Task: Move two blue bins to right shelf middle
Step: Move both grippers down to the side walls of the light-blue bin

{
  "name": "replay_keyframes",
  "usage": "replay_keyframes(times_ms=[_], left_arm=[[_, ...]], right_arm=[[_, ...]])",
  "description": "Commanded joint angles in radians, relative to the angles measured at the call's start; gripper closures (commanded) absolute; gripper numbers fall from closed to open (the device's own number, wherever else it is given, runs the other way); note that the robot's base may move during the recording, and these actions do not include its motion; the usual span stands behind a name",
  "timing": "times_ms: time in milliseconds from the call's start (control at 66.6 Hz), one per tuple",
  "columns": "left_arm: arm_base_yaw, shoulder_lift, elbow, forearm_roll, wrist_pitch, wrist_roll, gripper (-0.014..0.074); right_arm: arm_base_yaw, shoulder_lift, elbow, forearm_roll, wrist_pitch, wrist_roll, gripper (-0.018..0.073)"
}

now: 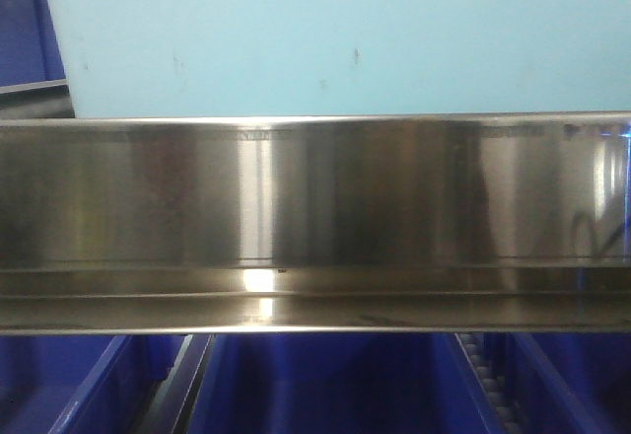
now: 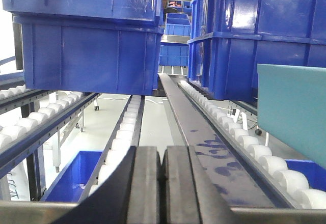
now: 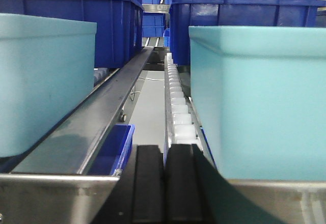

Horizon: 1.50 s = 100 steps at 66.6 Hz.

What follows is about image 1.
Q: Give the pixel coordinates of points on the light blue bin front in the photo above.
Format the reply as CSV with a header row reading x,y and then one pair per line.
x,y
146,58

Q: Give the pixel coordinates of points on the blue bin lower centre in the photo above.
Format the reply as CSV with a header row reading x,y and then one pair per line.
x,y
341,383

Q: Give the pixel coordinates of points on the white roller track right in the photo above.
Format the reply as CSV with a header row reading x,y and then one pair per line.
x,y
485,384

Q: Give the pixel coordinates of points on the blue bin upper left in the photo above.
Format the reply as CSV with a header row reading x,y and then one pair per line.
x,y
32,74

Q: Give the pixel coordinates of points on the blue bin lower right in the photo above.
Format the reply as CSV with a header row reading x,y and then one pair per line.
x,y
559,382

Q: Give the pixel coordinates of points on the blue bin lower left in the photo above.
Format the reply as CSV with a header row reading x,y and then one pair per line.
x,y
81,383

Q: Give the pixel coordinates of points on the stainless steel shelf front rail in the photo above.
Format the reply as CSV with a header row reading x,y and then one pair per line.
x,y
497,221

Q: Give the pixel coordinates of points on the metal divider rail lower left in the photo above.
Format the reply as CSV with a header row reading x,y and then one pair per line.
x,y
171,404

